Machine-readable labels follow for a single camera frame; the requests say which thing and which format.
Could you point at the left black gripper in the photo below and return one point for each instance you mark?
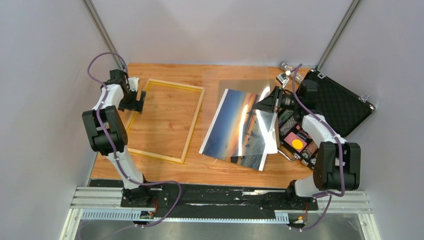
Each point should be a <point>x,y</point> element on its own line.
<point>135,105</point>

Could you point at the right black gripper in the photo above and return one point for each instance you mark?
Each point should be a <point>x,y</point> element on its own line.
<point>268,103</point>

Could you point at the clear acrylic sheet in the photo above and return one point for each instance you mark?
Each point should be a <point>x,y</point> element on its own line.
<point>210,81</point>

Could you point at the yellow wooden picture frame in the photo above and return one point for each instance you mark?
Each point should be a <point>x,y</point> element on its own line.
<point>165,128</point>

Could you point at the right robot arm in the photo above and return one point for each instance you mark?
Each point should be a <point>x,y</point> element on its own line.
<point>306,131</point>

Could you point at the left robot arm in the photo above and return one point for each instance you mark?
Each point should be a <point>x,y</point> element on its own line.
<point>108,136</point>

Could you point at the sunset landscape photo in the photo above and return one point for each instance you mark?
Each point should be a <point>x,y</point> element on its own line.
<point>256,161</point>

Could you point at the brown cardboard backing board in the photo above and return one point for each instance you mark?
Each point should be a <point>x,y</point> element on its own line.
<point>235,129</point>

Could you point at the yellow round chip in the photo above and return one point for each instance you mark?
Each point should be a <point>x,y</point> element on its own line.
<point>297,144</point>

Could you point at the black aluminium chip case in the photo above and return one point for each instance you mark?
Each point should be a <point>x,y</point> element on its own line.
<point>343,110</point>

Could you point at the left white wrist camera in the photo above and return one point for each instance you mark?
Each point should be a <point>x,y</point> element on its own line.
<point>133,84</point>

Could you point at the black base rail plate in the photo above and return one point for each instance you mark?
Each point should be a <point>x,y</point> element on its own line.
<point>209,202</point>

